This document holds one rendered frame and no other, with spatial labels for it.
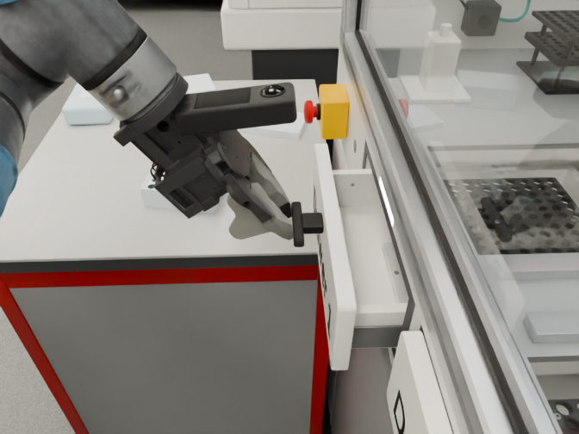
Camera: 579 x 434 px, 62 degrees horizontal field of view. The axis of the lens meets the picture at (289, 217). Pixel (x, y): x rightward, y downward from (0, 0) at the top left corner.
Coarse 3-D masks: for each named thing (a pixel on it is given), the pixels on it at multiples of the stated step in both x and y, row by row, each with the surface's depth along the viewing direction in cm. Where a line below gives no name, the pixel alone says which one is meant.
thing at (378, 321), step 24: (336, 192) 69; (360, 192) 69; (360, 216) 69; (384, 216) 69; (360, 240) 65; (384, 240) 65; (360, 264) 62; (384, 264) 62; (360, 288) 58; (384, 288) 58; (360, 312) 48; (384, 312) 48; (360, 336) 50; (384, 336) 51
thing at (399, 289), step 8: (384, 248) 62; (392, 248) 62; (384, 256) 62; (392, 256) 61; (392, 264) 60; (392, 272) 59; (400, 272) 59; (392, 280) 58; (400, 280) 58; (392, 288) 58; (400, 288) 57; (400, 296) 56
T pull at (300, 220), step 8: (296, 208) 58; (296, 216) 57; (304, 216) 57; (312, 216) 57; (320, 216) 57; (296, 224) 56; (304, 224) 56; (312, 224) 56; (320, 224) 56; (296, 232) 55; (304, 232) 56; (312, 232) 56; (320, 232) 56; (296, 240) 54
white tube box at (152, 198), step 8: (144, 184) 81; (152, 184) 82; (144, 192) 81; (152, 192) 80; (144, 200) 82; (152, 200) 81; (160, 200) 81; (168, 208) 82; (176, 208) 82; (216, 208) 82
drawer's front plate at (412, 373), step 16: (400, 336) 43; (416, 336) 42; (400, 352) 44; (416, 352) 41; (400, 368) 44; (416, 368) 40; (432, 368) 40; (400, 384) 44; (416, 384) 39; (432, 384) 39; (416, 400) 39; (432, 400) 38; (400, 416) 44; (416, 416) 39; (432, 416) 37; (416, 432) 39; (432, 432) 36; (448, 432) 36
